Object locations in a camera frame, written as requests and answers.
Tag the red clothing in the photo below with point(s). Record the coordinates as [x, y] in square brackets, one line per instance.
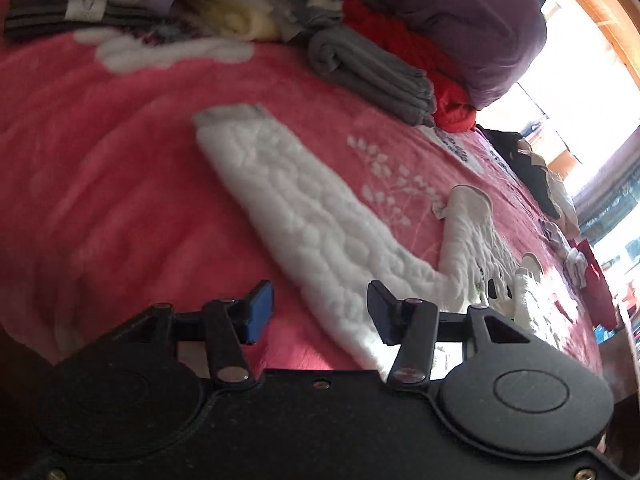
[597, 282]

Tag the cream fluffy garment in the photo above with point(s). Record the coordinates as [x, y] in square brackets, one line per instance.
[235, 15]

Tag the grey white fuzzy garment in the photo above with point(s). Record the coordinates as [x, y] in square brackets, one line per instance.
[317, 7]

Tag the dark clothing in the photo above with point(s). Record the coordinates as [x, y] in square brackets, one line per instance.
[515, 157]

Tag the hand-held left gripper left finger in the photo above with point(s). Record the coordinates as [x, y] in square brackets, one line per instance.
[260, 312]

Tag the wooden window frame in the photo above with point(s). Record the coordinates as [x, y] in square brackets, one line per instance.
[600, 10]

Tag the beige clothing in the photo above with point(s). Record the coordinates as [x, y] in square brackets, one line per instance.
[555, 187]

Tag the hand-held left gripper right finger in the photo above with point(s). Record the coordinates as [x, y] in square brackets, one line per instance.
[382, 317]

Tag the grey folded garment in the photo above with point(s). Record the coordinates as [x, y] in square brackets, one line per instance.
[370, 72]

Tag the red quilt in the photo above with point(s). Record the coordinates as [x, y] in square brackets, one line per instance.
[452, 102]

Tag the brown patterned curtain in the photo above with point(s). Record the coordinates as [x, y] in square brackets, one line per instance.
[610, 185]

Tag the white fleece garment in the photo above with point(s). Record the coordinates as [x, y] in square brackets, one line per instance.
[300, 210]

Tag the dark striped folded garment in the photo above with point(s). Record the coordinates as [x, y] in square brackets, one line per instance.
[50, 17]

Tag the grey clothing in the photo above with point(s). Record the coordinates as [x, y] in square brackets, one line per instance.
[570, 260]

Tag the purple quilt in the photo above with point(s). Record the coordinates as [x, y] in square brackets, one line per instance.
[465, 20]

